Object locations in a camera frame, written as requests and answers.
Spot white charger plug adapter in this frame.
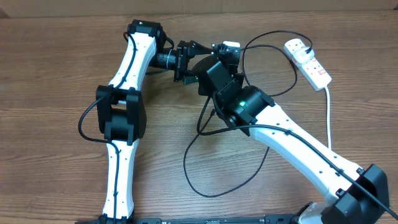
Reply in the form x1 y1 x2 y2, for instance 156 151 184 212
293 47 315 65

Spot black USB charging cable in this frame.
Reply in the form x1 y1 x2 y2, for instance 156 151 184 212
183 30 313 198

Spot white power strip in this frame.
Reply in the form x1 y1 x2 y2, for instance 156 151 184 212
284 39 332 91

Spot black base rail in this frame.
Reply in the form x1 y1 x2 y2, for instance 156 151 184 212
74 202 324 224

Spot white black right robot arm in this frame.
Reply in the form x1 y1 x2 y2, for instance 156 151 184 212
192 41 397 223

